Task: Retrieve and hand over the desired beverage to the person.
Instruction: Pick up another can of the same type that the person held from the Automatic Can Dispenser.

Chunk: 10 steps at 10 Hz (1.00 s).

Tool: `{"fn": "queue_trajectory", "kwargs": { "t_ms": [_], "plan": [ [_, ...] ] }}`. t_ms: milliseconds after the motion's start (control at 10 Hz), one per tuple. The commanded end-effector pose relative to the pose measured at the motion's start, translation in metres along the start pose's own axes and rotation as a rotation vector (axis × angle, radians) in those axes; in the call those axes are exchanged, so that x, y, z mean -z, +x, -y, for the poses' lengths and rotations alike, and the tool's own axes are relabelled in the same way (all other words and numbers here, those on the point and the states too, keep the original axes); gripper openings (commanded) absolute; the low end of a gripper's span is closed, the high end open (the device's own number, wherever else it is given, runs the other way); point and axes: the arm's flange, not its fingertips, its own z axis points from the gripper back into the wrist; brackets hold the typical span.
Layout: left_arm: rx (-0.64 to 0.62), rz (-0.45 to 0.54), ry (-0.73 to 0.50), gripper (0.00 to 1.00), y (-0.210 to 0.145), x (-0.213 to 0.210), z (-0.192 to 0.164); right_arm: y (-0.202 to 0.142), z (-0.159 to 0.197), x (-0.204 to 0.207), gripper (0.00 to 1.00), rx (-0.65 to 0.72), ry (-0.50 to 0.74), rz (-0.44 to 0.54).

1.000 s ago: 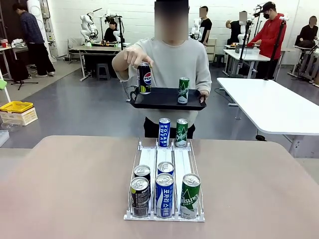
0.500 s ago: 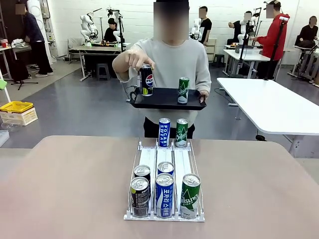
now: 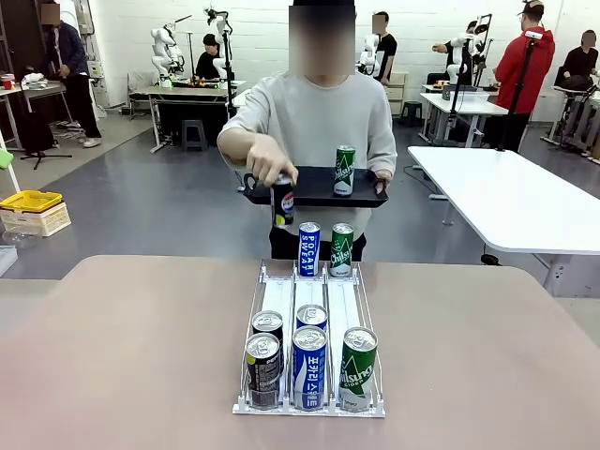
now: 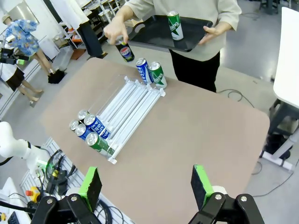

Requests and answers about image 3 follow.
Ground person's right hand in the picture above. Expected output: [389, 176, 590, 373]
[244, 135, 299, 188]

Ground green Chilsung cider can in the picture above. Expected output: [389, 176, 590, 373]
[337, 326, 379, 413]
[333, 144, 356, 197]
[329, 222, 354, 278]

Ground black Pepsi can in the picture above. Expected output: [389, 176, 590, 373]
[245, 332, 282, 408]
[270, 173, 296, 230]
[251, 309, 285, 351]

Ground black serving tray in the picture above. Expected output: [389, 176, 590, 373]
[242, 165, 391, 207]

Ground person's right forearm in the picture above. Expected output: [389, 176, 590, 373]
[217, 125, 263, 163]

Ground person in grey t-shirt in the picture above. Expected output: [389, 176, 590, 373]
[217, 0, 398, 262]

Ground seated person in black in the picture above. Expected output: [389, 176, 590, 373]
[557, 30, 600, 90]
[194, 33, 227, 81]

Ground person in black t-shirt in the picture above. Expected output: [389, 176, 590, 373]
[371, 11, 398, 86]

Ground black-haired person in black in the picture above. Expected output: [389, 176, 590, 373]
[427, 21, 479, 85]

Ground person in red jacket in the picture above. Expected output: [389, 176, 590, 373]
[494, 0, 557, 154]

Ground black stool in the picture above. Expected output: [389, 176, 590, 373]
[400, 100, 424, 128]

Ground grey stool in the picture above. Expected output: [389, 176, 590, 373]
[181, 119, 209, 152]

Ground white drawer cabinet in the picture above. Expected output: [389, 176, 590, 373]
[386, 70, 409, 117]

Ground blue Pocari Sweat can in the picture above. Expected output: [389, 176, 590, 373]
[295, 304, 329, 335]
[298, 221, 322, 278]
[292, 325, 328, 412]

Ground wooden top lab table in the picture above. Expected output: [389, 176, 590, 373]
[148, 83, 248, 154]

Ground long white lab table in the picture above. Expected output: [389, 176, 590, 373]
[419, 91, 510, 147]

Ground white can dispenser rack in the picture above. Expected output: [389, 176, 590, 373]
[232, 258, 387, 418]

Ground large white table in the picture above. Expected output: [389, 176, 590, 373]
[406, 145, 600, 297]

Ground man in dark plaid shirt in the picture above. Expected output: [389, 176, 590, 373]
[40, 2, 103, 149]

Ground white plastic crate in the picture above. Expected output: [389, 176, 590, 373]
[0, 202, 72, 238]

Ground black tripod stand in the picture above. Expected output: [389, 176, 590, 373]
[18, 83, 74, 171]

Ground yellow plastic crate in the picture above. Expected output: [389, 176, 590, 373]
[0, 189, 64, 213]

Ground white cluttered table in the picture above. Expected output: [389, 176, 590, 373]
[0, 82, 76, 151]

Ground clear plastic bowl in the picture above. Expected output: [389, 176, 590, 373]
[0, 224, 41, 250]

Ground green panel on white stand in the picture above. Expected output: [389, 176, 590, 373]
[0, 130, 23, 194]

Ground clear plastic box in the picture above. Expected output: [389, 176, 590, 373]
[0, 246, 19, 278]

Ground black camera pole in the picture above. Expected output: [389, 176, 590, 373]
[496, 28, 549, 152]

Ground white metal frame cart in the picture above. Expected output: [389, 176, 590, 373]
[541, 83, 600, 163]

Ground white cable bundle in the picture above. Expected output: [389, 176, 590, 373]
[51, 120, 88, 142]

